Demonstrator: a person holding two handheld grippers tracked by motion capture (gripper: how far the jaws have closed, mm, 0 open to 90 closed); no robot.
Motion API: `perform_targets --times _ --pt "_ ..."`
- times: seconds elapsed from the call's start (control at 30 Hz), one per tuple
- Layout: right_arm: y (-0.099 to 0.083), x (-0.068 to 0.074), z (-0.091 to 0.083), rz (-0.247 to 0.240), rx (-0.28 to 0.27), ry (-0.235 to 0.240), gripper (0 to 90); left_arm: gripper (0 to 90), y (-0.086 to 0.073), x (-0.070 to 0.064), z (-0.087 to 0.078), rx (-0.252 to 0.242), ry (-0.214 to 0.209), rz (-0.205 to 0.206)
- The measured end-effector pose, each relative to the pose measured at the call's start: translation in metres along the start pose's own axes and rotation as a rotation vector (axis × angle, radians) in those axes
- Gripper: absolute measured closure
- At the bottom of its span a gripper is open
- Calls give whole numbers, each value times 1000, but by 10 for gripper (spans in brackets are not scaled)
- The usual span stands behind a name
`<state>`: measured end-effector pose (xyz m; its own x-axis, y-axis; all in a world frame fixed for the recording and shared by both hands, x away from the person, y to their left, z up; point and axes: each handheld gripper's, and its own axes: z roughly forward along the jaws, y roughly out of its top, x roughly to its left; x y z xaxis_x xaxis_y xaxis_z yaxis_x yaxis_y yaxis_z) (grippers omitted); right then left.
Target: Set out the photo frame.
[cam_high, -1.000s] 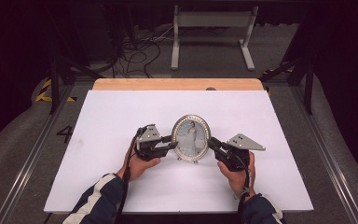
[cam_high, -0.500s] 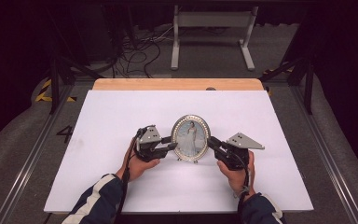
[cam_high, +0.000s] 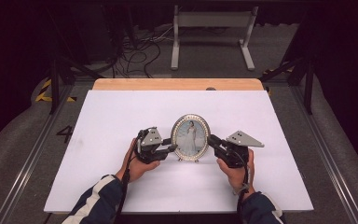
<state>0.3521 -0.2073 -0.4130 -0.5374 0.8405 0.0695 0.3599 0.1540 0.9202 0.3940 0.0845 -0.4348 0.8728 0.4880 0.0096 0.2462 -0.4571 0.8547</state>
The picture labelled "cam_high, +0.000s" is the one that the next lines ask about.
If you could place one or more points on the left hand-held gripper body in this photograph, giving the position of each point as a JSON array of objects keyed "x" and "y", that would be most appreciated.
[{"x": 150, "y": 146}]

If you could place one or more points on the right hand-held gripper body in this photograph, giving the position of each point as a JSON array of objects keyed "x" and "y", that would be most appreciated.
[{"x": 236, "y": 149}]

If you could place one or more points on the oval silver photo frame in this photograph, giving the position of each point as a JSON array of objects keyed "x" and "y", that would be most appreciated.
[{"x": 190, "y": 138}]

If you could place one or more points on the person's left hand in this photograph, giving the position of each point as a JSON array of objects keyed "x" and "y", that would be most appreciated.
[{"x": 136, "y": 169}]

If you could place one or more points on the person's right hand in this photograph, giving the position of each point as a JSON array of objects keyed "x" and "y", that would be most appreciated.
[{"x": 242, "y": 180}]

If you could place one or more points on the white board sheet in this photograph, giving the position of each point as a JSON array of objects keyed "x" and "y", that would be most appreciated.
[{"x": 121, "y": 118}]

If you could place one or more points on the black metal stand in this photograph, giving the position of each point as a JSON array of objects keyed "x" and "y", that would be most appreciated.
[
  {"x": 307, "y": 84},
  {"x": 54, "y": 77}
]

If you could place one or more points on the yellow black floor tape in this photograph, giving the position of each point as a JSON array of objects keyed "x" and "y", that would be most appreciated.
[{"x": 45, "y": 93}]

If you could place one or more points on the aluminium floor rail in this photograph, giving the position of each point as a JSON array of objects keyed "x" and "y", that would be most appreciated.
[
  {"x": 28, "y": 165},
  {"x": 329, "y": 155}
]

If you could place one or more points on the white metal stand frame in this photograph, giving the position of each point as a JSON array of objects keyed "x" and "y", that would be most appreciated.
[{"x": 214, "y": 20}]

